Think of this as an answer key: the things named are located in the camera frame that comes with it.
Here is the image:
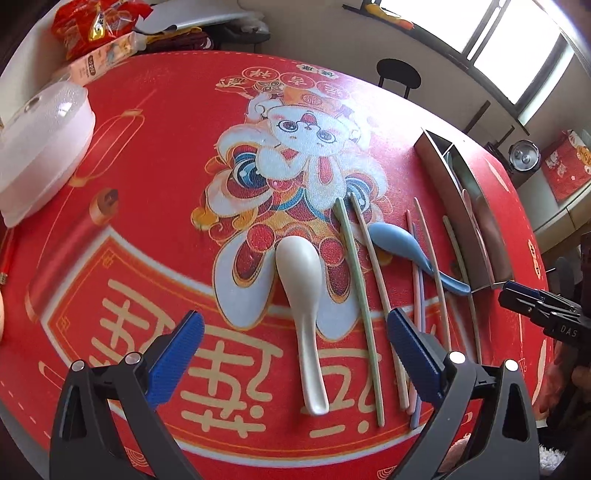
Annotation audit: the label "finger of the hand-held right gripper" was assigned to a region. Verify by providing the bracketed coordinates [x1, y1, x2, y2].
[499, 280, 583, 326]

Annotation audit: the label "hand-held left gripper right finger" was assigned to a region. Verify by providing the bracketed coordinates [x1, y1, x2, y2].
[387, 308, 540, 480]

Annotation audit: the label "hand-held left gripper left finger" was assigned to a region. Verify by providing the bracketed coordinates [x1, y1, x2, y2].
[48, 310, 205, 480]

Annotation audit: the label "pink chopstick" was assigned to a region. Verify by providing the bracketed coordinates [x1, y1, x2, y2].
[405, 210, 422, 414]

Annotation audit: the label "beige chopstick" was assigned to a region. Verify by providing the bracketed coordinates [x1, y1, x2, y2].
[413, 198, 452, 354]
[349, 193, 411, 411]

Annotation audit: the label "green chopstick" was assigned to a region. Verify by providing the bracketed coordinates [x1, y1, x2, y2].
[334, 198, 385, 428]

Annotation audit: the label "light blue spoon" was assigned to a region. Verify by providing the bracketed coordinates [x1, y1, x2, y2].
[368, 222, 472, 296]

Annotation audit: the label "stainless steel utensil holder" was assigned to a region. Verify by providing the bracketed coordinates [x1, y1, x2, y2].
[413, 128, 509, 294]

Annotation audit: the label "white spoon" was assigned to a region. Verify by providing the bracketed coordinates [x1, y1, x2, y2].
[276, 235, 330, 416]

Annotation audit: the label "cream refrigerator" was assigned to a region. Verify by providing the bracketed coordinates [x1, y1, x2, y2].
[531, 194, 591, 253]

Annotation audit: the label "red printed cloth cover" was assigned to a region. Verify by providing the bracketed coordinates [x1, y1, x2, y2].
[541, 130, 591, 202]

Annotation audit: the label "red printed table mat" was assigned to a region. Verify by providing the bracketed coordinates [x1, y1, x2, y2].
[0, 51, 550, 480]

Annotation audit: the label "red stick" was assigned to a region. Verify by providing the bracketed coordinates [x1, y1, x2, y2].
[0, 228, 17, 284]

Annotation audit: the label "white plastic lidded container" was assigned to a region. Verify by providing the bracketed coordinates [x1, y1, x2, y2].
[0, 80, 96, 228]

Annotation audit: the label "dark framed window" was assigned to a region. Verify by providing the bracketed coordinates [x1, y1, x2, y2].
[457, 0, 579, 126]

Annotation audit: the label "pink tissue pack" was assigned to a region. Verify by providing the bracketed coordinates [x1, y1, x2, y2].
[50, 31, 138, 87]

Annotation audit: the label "yellow packet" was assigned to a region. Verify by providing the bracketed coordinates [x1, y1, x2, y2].
[365, 0, 414, 31]

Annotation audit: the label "dark red clothes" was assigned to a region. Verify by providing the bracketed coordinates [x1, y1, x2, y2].
[148, 28, 223, 52]

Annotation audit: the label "white board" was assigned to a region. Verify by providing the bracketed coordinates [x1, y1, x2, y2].
[139, 0, 271, 36]

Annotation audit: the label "red snack bag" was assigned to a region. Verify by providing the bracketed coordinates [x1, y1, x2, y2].
[51, 0, 154, 62]

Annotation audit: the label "black metal frame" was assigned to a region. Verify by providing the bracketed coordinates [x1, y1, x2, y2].
[464, 100, 516, 145]

